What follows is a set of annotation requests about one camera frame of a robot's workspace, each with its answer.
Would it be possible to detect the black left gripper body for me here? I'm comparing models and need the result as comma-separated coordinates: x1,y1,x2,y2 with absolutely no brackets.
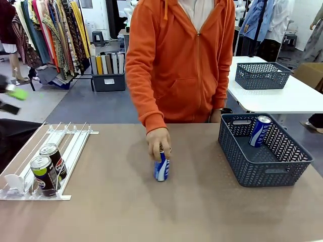
0,74,12,94

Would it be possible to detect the black Pepsi can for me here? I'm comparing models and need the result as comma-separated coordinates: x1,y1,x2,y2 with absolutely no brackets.
30,155,62,199
39,143,68,182

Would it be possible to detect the blue Pocari Sweat can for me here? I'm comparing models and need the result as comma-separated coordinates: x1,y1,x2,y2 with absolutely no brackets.
154,150,171,182
249,115,273,148

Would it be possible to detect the grey plastic lattice basket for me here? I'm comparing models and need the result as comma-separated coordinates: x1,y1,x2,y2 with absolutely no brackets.
218,113,314,188
235,62,293,90

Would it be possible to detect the person's right forearm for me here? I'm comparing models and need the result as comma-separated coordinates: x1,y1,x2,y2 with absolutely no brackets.
137,95,169,134

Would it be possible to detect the white can dispenser rack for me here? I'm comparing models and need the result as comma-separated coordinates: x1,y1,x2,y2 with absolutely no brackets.
0,122,99,202

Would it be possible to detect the white dispenser pusher paddle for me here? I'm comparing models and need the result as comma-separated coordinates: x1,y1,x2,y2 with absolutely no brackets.
4,173,26,195

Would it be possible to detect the person's right hand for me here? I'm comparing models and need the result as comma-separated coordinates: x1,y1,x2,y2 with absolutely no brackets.
146,127,173,162

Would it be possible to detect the person's left hand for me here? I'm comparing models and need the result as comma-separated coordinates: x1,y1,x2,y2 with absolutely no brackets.
210,108,223,124

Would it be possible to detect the black cloth covered stand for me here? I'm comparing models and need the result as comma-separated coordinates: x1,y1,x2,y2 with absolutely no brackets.
0,118,43,174

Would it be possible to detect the grey cloth pile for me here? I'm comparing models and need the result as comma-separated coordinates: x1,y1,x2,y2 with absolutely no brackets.
35,65,62,85

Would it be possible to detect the teal hanging garment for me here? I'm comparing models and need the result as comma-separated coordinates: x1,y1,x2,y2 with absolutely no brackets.
21,0,50,64

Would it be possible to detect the mannequin with maroon garment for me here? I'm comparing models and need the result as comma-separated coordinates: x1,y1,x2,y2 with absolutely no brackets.
0,0,30,84

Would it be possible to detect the black clothes rack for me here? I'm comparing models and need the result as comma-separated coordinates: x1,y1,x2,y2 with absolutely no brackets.
29,0,95,92

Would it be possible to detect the dark patterned hanging garment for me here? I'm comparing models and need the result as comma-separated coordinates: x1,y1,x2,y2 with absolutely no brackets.
60,0,84,74

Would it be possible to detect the yellow board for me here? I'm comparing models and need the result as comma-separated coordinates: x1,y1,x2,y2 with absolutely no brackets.
95,55,103,75

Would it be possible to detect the yellow hanging garment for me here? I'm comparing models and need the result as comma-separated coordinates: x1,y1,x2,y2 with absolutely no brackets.
71,1,91,59

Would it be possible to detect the white board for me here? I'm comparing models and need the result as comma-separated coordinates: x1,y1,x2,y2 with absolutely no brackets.
100,54,109,75
111,53,119,74

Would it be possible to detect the grey storage bin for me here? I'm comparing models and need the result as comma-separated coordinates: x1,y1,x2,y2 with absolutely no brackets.
91,72,126,92

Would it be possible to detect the brown board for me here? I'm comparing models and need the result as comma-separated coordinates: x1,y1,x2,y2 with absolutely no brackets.
105,54,113,75

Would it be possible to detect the grey step stool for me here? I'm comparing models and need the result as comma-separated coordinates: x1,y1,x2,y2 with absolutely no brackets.
92,30,105,47

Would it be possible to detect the background robot cart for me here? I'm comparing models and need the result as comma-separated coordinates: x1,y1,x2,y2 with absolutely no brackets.
118,28,131,55

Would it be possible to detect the person in orange hoodie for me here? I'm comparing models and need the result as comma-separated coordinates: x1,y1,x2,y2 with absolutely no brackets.
125,0,236,134

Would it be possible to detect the mannequin with blue shirt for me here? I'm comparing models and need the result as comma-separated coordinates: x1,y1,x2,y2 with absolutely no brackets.
239,0,274,57

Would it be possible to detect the black stand pole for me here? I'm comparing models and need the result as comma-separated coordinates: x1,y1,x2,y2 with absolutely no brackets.
248,0,268,58

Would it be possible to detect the white side table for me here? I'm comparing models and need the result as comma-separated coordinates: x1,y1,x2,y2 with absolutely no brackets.
227,55,323,132

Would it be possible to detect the mannequin with white shirt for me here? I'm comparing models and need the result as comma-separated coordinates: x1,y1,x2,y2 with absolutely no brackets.
259,0,295,61

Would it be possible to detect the grey plastic stool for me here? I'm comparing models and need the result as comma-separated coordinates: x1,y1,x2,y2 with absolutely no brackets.
284,34,298,47

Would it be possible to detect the brown cardboard box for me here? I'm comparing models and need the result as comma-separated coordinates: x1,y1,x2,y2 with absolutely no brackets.
292,62,323,94

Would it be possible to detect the seated person's leg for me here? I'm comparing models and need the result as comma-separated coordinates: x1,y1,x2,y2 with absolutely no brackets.
305,113,323,134

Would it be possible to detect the mannequin with grey dress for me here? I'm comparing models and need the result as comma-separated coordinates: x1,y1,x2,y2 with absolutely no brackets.
301,5,323,64

